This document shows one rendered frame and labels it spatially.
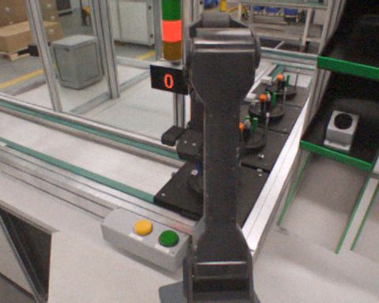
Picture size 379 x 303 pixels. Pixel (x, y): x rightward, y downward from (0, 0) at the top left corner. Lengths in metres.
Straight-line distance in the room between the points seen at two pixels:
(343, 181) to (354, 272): 0.25
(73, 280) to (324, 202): 0.61
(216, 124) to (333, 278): 0.59
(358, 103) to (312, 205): 0.24
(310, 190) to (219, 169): 0.40
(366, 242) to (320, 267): 0.16
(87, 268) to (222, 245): 0.50
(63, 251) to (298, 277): 0.59
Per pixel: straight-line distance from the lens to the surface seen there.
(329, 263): 0.88
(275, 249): 0.87
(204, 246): 0.40
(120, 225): 0.78
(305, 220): 0.74
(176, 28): 0.85
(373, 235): 0.75
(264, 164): 0.96
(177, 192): 0.83
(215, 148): 0.36
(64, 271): 0.86
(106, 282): 0.81
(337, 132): 0.59
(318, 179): 0.75
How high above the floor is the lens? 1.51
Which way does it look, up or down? 33 degrees down
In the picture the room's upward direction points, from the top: straight up
